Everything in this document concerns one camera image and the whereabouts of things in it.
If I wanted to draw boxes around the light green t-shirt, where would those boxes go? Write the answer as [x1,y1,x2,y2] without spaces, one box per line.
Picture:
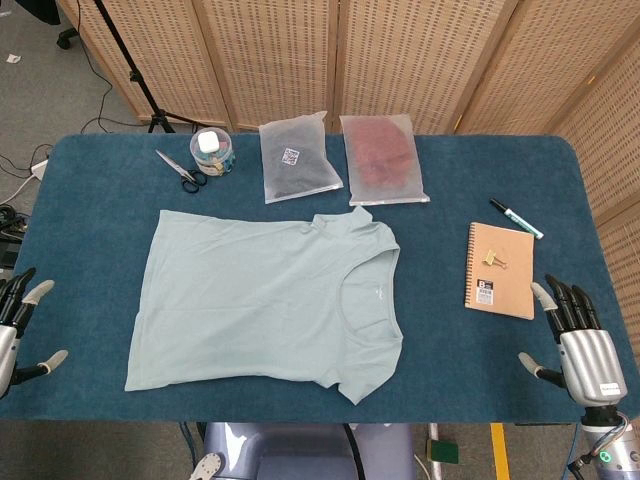
[123,206,405,406]

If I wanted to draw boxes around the frosted bag with red garment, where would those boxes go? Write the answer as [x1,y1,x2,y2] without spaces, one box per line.
[339,113,431,207]

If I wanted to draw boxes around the person in black clothes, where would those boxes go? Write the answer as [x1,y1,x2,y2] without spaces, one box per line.
[29,0,62,25]

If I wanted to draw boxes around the frosted bag with dark garment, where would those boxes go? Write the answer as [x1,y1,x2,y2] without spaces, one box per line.
[258,110,345,205]

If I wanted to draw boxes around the metal table leg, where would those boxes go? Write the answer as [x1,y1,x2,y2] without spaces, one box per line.
[428,423,444,480]

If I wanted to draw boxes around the black torso hose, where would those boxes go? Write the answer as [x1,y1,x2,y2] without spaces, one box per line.
[342,423,366,480]

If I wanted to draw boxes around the gold binder clip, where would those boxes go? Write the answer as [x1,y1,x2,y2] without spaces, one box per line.
[480,247,510,270]

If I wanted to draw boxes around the blue-grey robot torso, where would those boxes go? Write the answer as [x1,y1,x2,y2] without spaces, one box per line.
[202,422,416,480]

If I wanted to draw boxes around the black tripod stand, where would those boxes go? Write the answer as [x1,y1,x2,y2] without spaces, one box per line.
[92,0,176,134]

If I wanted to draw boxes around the teal blue table mat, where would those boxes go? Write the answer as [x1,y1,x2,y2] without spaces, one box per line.
[0,132,640,426]

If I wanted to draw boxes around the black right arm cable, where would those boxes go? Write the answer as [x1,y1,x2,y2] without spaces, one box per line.
[567,452,601,474]

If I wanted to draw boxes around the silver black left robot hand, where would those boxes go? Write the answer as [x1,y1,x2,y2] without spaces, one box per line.
[0,267,69,399]

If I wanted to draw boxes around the green block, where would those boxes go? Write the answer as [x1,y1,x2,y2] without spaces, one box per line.
[426,438,460,464]

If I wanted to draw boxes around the clear plastic clip jar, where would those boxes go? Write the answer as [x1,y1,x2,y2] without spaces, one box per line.
[189,127,238,177]

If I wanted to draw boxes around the black floor cable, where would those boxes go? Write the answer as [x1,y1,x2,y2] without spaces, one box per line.
[74,0,151,126]

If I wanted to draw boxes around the kraft spiral notebook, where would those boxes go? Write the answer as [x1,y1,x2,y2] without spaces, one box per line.
[463,221,537,321]

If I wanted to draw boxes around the black white marker pen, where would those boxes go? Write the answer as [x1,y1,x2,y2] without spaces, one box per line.
[488,197,545,240]

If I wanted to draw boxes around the white perforated bracket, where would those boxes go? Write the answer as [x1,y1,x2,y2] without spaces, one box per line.
[192,452,226,480]

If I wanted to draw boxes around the black equipment pile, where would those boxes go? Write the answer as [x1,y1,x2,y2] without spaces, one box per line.
[0,202,31,271]

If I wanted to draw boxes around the blue cable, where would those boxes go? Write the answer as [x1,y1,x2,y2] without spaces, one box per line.
[182,422,201,480]

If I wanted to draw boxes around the black-handled scissors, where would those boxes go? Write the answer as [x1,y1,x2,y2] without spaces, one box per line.
[154,148,208,194]

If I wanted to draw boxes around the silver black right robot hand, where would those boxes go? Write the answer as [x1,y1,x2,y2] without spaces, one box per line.
[518,273,629,426]

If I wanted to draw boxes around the white power cable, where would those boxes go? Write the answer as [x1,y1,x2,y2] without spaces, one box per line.
[0,174,39,206]

